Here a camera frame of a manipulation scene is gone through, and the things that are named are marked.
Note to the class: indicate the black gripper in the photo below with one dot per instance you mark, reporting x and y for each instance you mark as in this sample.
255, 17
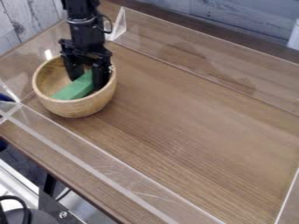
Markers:
84, 48

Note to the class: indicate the brown wooden bowl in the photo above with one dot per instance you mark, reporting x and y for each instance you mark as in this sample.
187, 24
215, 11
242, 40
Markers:
51, 77

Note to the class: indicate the grey metal bracket with screw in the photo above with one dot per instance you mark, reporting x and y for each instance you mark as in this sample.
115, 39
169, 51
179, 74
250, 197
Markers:
57, 212

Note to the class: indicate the black table leg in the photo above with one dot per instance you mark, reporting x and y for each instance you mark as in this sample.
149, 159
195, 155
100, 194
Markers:
49, 185

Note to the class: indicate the clear acrylic tray walls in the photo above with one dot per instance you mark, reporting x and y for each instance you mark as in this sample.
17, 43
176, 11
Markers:
195, 145

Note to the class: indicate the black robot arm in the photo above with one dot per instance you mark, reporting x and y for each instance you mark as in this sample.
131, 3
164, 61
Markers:
79, 8

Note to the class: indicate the white object at right edge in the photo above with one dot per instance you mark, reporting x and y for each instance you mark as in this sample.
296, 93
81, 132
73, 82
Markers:
294, 37

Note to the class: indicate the green rectangular block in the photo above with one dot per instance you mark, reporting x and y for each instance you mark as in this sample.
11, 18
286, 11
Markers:
76, 89

